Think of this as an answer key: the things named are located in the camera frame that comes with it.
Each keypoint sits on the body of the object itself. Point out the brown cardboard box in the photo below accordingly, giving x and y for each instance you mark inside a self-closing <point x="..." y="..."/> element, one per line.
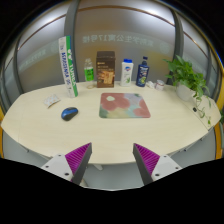
<point x="105" y="69"/>

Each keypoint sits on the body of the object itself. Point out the small white crumpled packet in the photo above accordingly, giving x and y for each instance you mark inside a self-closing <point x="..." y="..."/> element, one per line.
<point x="150" y="84"/>

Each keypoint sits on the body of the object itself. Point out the green potted plant white pot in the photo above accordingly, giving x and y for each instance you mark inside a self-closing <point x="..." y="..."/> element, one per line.
<point x="186" y="80"/>

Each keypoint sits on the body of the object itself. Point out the small white jar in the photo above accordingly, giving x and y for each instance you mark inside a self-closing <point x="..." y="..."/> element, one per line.
<point x="160" y="85"/>

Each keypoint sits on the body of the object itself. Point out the small patterned tissue pack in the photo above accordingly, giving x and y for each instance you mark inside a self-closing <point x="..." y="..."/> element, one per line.
<point x="51" y="100"/>

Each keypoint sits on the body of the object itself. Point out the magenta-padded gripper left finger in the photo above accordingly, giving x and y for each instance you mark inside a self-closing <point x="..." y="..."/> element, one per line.
<point x="76" y="160"/>

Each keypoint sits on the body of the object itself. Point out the clear bottle with green label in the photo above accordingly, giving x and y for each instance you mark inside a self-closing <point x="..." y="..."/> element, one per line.
<point x="88" y="73"/>

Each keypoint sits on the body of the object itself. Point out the dark blue shampoo bottle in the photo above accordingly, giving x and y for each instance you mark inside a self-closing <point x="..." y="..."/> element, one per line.
<point x="142" y="73"/>

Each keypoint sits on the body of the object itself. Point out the blue and black computer mouse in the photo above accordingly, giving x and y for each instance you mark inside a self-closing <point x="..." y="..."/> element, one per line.
<point x="69" y="113"/>

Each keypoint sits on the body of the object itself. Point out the floral pastel mouse pad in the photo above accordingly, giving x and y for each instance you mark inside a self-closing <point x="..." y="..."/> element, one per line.
<point x="124" y="105"/>

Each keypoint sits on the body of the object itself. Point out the white and green shuttlecock tube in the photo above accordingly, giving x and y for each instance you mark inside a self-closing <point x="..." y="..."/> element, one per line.
<point x="68" y="66"/>

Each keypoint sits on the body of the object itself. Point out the white bottle with blue cap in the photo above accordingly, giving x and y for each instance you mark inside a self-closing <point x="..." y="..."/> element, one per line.
<point x="126" y="73"/>

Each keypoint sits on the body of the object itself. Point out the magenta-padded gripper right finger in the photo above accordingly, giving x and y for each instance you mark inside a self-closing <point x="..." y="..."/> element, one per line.
<point x="148" y="161"/>

